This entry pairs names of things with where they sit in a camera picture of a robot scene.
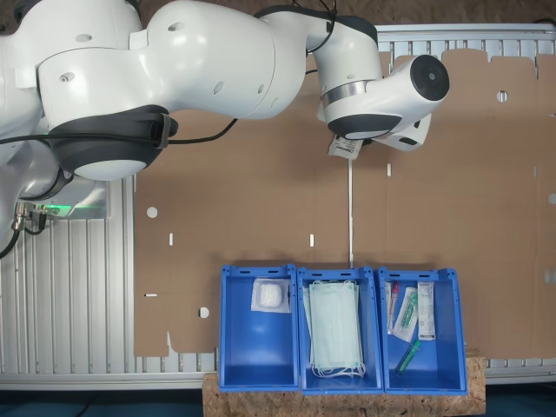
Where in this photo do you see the white printed cotton packet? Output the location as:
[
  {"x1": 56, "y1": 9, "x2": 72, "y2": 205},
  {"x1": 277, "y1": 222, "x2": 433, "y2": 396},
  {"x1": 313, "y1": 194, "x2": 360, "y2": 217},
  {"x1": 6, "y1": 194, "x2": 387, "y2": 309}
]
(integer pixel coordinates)
[{"x1": 328, "y1": 135, "x2": 364, "y2": 160}]

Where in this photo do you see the clear bag of cotton pads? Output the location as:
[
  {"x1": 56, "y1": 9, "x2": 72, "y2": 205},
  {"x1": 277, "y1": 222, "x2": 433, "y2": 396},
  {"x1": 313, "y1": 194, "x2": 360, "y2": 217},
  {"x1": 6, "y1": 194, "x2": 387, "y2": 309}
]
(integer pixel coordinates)
[{"x1": 250, "y1": 277, "x2": 293, "y2": 314}]

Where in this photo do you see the brown cardboard sheet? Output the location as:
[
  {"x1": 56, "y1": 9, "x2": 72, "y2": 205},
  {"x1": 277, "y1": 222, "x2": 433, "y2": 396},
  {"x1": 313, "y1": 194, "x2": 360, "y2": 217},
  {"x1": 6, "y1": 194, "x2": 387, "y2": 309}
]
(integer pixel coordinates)
[
  {"x1": 354, "y1": 48, "x2": 556, "y2": 361},
  {"x1": 133, "y1": 56, "x2": 353, "y2": 358}
]

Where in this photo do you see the red-capped tube packet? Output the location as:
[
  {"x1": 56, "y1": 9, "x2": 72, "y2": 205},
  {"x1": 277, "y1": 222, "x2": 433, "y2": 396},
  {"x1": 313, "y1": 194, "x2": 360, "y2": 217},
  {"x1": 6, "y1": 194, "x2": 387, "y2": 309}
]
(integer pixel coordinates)
[{"x1": 384, "y1": 281, "x2": 401, "y2": 335}]

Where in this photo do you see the white printed flat packet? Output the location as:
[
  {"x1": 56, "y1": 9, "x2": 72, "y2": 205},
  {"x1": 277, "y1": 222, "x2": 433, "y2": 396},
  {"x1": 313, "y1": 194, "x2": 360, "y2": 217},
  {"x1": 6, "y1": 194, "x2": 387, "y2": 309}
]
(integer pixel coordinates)
[{"x1": 417, "y1": 281, "x2": 437, "y2": 342}]

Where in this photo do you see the clear packet with green syringe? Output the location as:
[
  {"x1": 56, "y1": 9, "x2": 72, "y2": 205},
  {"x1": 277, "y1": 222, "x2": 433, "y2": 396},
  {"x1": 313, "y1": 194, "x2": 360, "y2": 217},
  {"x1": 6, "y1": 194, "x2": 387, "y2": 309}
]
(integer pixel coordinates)
[{"x1": 393, "y1": 286, "x2": 420, "y2": 342}]

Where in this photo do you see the blue plastic bin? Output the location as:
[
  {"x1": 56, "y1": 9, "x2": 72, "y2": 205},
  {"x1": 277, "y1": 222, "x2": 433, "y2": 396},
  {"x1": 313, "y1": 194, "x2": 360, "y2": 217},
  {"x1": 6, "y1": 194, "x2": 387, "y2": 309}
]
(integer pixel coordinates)
[
  {"x1": 376, "y1": 266, "x2": 469, "y2": 395},
  {"x1": 297, "y1": 265, "x2": 384, "y2": 395},
  {"x1": 218, "y1": 263, "x2": 301, "y2": 392}
]

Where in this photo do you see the stack of white face masks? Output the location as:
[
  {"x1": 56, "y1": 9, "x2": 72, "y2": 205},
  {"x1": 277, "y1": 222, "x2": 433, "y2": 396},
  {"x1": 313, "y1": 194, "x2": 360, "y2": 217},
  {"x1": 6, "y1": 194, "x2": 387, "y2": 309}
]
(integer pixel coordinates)
[{"x1": 302, "y1": 280, "x2": 367, "y2": 378}]

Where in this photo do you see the green syringe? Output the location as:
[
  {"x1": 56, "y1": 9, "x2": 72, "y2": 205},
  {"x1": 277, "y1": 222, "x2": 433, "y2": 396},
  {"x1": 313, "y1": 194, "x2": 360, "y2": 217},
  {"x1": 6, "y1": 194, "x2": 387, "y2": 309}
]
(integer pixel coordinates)
[{"x1": 395, "y1": 340, "x2": 422, "y2": 375}]

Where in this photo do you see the chipboard wood block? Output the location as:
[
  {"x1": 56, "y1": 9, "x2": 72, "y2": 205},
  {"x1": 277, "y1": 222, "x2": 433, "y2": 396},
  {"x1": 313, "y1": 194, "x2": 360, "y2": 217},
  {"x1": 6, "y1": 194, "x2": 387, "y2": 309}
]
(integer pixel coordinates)
[{"x1": 202, "y1": 355, "x2": 487, "y2": 417}]

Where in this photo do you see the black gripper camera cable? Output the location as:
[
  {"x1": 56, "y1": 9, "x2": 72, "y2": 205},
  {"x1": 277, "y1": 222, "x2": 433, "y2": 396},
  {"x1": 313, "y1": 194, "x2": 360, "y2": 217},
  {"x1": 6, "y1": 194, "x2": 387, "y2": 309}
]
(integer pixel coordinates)
[{"x1": 0, "y1": 0, "x2": 340, "y2": 147}]

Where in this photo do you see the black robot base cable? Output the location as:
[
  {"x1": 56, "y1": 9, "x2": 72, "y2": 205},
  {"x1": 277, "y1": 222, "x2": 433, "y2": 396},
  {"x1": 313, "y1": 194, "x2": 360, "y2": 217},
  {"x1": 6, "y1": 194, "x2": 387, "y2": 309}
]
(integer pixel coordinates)
[{"x1": 0, "y1": 203, "x2": 50, "y2": 260}]

